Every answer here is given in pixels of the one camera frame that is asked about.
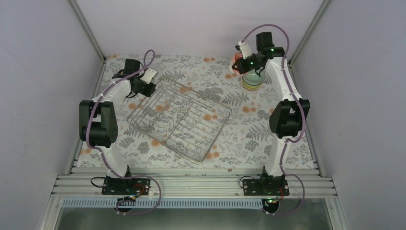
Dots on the red patterned white bowl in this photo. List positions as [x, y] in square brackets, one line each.
[234, 59]

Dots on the aluminium rail frame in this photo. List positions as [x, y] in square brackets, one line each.
[188, 183]

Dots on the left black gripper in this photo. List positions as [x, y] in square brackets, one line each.
[151, 89]

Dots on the floral tablecloth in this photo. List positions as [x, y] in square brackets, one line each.
[245, 141]

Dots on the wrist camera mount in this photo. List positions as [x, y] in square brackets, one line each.
[244, 49]
[148, 75]

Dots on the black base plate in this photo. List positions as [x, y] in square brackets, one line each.
[276, 186]
[130, 187]

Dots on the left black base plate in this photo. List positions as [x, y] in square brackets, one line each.
[130, 187]

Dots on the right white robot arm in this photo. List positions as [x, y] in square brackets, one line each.
[287, 121]

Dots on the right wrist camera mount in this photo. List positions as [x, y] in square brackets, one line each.
[244, 49]

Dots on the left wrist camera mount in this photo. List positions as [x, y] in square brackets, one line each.
[148, 75]

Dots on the yellow green bowl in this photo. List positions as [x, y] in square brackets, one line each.
[250, 86]

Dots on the wire dish rack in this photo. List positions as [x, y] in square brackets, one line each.
[182, 119]

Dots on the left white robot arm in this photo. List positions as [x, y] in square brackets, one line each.
[98, 125]

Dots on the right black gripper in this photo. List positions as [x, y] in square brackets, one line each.
[242, 69]

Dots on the grey slotted cable duct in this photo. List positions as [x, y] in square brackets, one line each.
[218, 203]

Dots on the pale green bowl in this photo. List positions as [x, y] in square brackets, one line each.
[246, 82]
[254, 76]

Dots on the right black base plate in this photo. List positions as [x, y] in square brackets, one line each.
[276, 186]

